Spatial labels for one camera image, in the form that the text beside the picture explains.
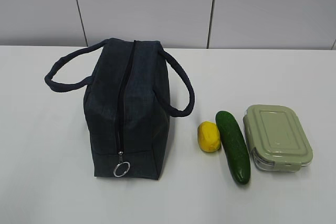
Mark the green lidded glass container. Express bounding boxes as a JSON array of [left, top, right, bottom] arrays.
[[243, 104, 313, 172]]

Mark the yellow lemon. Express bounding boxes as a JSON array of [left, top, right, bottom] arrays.
[[197, 121, 221, 153]]

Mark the dark blue lunch bag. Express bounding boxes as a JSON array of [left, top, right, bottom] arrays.
[[45, 38, 195, 180]]

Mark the green cucumber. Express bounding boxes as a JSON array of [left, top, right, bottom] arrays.
[[215, 111, 250, 185]]

